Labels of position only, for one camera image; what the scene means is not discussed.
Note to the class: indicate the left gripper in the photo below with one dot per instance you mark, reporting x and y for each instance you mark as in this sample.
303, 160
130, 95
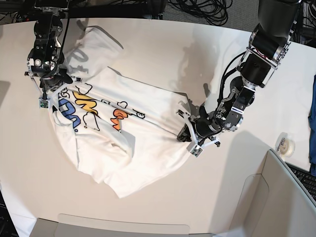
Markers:
205, 123

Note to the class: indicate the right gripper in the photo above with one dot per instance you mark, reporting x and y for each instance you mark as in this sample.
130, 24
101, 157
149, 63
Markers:
55, 81

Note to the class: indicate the white printed t-shirt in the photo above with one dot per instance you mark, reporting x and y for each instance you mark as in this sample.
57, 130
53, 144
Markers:
117, 130

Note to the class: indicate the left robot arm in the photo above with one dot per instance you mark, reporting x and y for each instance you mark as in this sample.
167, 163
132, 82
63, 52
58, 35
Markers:
268, 44

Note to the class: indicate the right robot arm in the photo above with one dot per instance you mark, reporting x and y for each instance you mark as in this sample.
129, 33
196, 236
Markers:
46, 56

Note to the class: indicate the clear tape roll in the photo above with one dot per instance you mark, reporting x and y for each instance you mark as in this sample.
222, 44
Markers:
285, 145

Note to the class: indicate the blue cloth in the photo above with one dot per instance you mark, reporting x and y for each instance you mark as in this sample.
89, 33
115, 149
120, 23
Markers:
312, 124

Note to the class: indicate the black keyboard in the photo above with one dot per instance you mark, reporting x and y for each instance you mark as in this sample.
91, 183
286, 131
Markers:
305, 177

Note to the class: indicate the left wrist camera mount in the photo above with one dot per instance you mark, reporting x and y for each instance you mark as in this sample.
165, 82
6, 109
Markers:
197, 144

